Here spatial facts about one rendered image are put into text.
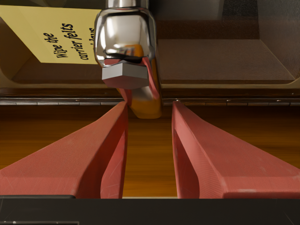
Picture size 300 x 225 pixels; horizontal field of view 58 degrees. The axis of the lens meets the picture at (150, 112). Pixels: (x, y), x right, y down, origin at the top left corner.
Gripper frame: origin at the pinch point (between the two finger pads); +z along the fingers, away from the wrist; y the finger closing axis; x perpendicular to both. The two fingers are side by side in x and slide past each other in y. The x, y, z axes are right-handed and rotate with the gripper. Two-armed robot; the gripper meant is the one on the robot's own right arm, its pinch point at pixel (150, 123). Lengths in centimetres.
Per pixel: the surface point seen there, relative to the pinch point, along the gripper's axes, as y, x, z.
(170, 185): -2.3, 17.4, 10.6
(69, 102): 10.0, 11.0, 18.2
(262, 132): -15.6, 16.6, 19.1
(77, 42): 4.5, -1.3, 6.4
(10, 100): 16.7, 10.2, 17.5
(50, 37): 5.9, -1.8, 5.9
